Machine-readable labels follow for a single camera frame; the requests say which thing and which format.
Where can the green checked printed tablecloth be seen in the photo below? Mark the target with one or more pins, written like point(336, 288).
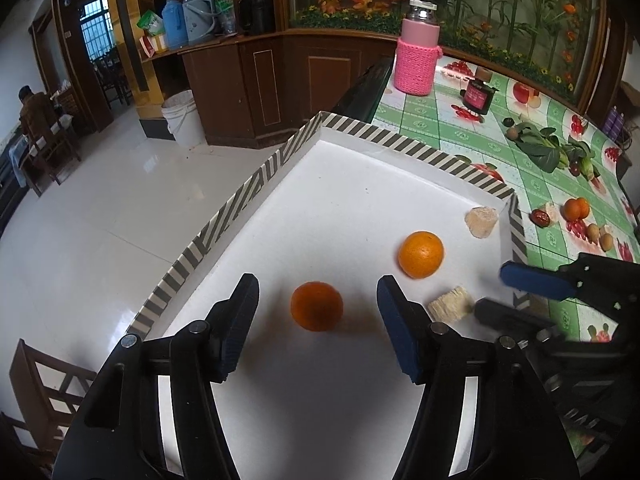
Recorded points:
point(425, 120)

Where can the white tray with striped rim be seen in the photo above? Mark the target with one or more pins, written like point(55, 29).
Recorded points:
point(350, 200)

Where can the small dark green fruit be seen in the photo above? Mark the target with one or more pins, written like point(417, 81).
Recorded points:
point(508, 122)

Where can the pink bottle with knit sleeve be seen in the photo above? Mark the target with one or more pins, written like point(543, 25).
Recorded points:
point(417, 60)

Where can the dark orange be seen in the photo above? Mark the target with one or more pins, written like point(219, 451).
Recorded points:
point(317, 306)

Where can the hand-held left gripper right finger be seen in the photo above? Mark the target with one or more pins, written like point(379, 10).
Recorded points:
point(400, 330)

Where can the green bok choy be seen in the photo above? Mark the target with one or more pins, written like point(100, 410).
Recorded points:
point(540, 147)

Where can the dark red jar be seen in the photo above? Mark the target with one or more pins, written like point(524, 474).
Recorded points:
point(477, 96)

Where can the dark green leafy vegetable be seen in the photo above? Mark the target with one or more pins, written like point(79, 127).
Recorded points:
point(575, 149)

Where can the beige rice crisp block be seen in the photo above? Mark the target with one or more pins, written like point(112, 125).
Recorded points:
point(450, 302)

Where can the dark chair back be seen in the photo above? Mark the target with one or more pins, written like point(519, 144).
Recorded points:
point(360, 95)

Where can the green bag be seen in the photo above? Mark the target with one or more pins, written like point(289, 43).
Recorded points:
point(150, 22)

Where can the clear cup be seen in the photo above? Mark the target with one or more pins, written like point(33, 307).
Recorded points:
point(227, 16)

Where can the brown wooden cabinet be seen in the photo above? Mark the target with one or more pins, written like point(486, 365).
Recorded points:
point(240, 85)

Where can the bright orange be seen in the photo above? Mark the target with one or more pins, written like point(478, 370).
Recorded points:
point(421, 255)

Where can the window with grille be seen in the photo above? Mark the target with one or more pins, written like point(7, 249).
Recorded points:
point(95, 25)

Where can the dark dining chair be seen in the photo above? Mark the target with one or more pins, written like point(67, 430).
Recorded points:
point(112, 77)

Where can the dark thermos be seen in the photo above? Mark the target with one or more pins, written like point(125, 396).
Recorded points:
point(260, 7)

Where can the dark purple fruit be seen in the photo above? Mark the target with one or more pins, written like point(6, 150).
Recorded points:
point(575, 168)

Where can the white plastic bucket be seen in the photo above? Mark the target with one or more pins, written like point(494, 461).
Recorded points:
point(182, 120)

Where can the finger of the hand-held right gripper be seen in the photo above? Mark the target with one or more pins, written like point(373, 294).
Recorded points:
point(510, 317)
point(535, 285)

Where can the brown longan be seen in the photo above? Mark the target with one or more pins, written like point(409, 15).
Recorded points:
point(606, 242)
point(593, 232)

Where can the small brown round fruit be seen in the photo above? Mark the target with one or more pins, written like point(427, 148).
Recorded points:
point(512, 134)

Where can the blue thermos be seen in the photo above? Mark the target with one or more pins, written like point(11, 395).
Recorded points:
point(174, 22)

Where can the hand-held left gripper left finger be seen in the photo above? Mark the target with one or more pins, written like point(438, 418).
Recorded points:
point(240, 330)

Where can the pale rock sugar lump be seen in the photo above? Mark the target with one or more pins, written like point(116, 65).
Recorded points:
point(482, 222)

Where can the red and white packet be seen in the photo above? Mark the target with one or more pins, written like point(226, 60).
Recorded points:
point(151, 45)

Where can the red date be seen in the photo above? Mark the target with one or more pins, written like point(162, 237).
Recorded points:
point(540, 218)

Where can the small rock sugar piece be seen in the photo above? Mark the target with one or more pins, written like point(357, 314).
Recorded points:
point(552, 210)

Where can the brown wooden chair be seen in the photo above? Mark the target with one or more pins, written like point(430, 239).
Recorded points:
point(52, 157)
point(45, 395)

